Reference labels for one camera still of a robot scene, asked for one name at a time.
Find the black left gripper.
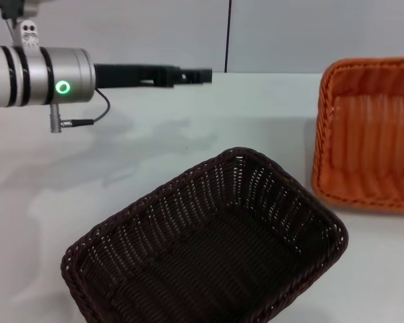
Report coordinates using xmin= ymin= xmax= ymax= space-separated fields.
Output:
xmin=94 ymin=63 xmax=213 ymax=89

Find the orange woven basket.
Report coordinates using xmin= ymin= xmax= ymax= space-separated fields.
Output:
xmin=310 ymin=57 xmax=404 ymax=216

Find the dark brown woven basket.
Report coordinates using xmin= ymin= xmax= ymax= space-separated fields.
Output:
xmin=60 ymin=146 xmax=350 ymax=323

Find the thin black wall cable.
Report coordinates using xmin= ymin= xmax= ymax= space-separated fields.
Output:
xmin=224 ymin=0 xmax=232 ymax=74

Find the black cable with metal plug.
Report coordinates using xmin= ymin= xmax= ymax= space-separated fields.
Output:
xmin=49 ymin=88 xmax=111 ymax=135

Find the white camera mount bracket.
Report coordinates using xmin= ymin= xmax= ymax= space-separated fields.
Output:
xmin=19 ymin=20 xmax=40 ymax=52

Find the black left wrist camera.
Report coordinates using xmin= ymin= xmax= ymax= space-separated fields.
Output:
xmin=0 ymin=0 xmax=40 ymax=20

